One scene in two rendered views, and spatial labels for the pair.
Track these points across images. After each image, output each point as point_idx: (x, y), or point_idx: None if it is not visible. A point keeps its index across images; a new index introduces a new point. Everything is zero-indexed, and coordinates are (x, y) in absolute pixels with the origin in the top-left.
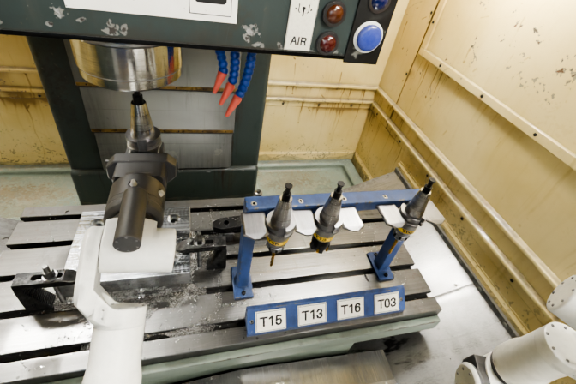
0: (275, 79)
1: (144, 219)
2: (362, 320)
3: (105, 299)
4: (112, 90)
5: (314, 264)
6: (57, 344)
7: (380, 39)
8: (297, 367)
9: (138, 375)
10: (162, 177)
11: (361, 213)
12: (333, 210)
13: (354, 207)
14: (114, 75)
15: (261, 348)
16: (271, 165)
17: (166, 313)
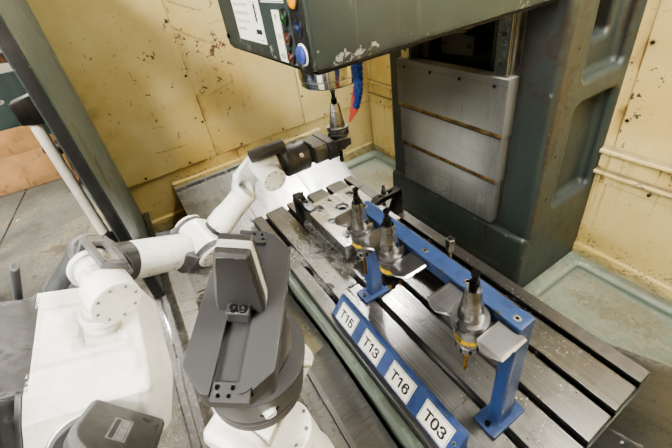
0: (641, 155)
1: (267, 153)
2: (404, 408)
3: (241, 180)
4: (415, 112)
5: (437, 337)
6: (286, 236)
7: (303, 56)
8: (354, 391)
9: (227, 219)
10: (314, 149)
11: (576, 366)
12: (380, 236)
13: (424, 264)
14: (300, 78)
15: (334, 334)
16: (604, 277)
17: (325, 264)
